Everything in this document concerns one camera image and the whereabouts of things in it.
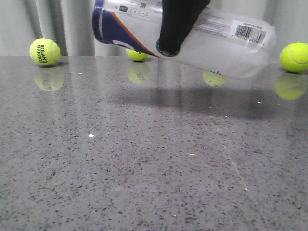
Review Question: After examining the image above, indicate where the plain yellow tennis ball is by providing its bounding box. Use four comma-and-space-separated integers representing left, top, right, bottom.
280, 42, 308, 73

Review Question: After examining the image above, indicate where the grey pleated curtain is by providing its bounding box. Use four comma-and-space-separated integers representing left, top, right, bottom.
0, 0, 308, 56

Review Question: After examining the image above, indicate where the Roland Garros tennis ball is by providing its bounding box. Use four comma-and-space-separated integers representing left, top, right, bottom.
29, 38, 61, 66

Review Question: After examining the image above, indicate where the Head Team tennis ball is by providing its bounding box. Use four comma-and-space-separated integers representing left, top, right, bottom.
126, 49, 149, 62

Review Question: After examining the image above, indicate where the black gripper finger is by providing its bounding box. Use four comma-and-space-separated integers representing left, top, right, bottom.
159, 0, 210, 51

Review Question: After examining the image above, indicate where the white blue tennis ball can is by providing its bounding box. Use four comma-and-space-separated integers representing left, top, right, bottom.
92, 0, 276, 77

